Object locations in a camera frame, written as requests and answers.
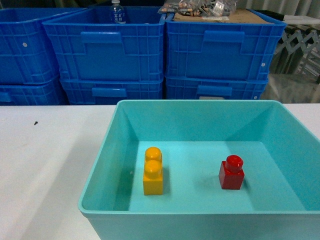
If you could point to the red one-stud block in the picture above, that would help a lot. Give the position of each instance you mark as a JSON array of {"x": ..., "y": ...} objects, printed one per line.
[{"x": 231, "y": 174}]

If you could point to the yellow two-stud block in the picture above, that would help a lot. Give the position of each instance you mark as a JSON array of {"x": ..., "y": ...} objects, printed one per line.
[{"x": 153, "y": 182}]

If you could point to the blue crate bottom right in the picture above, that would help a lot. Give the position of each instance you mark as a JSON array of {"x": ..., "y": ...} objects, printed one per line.
[{"x": 182, "y": 88}]

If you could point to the blue crate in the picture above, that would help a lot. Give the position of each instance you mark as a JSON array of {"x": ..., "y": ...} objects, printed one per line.
[
  {"x": 95, "y": 92},
  {"x": 222, "y": 50},
  {"x": 27, "y": 56},
  {"x": 182, "y": 88},
  {"x": 88, "y": 46},
  {"x": 50, "y": 93}
]

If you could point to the blue crate top right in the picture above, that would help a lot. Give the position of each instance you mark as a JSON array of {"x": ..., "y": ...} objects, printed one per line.
[{"x": 222, "y": 50}]

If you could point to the blue crate bottom middle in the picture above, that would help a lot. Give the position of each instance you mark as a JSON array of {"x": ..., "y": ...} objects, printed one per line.
[{"x": 95, "y": 92}]

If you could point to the blue crate top middle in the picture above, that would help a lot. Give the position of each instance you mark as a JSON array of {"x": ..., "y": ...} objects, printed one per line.
[{"x": 88, "y": 46}]

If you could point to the clear water bottle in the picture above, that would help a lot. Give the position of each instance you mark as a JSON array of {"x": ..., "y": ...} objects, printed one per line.
[{"x": 117, "y": 13}]

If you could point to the blue crate bottom left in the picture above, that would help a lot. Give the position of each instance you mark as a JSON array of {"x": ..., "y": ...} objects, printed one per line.
[{"x": 50, "y": 93}]

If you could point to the plastic bag of parts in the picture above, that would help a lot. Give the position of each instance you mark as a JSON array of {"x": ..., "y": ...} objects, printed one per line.
[{"x": 199, "y": 8}]

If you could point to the brown cardboard sheet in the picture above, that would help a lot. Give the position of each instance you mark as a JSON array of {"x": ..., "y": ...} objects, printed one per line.
[{"x": 240, "y": 16}]

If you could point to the teal plastic bin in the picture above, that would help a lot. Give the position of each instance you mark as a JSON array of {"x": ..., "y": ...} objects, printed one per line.
[{"x": 279, "y": 198}]

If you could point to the blue crate top left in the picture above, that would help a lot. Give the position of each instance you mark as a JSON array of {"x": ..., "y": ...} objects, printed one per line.
[{"x": 27, "y": 56}]

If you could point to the expandable roller conveyor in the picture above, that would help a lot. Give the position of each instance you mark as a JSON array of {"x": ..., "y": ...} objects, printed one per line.
[{"x": 298, "y": 51}]

